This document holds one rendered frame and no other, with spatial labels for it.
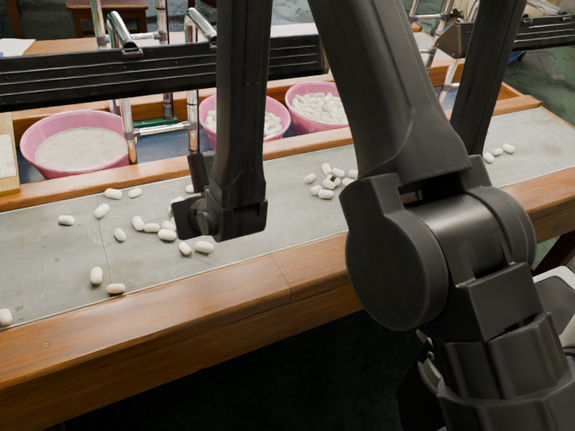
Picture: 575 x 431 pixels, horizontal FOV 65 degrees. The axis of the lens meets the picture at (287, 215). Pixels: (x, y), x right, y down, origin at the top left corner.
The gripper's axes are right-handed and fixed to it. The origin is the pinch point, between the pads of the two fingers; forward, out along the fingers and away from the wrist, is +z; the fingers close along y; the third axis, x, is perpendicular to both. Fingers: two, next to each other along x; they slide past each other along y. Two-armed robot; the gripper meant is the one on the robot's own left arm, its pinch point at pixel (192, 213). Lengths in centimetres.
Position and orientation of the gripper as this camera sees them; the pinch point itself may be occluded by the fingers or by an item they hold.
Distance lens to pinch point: 85.9
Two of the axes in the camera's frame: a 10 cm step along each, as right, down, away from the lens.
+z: -4.1, -0.3, 9.1
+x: 2.0, 9.7, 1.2
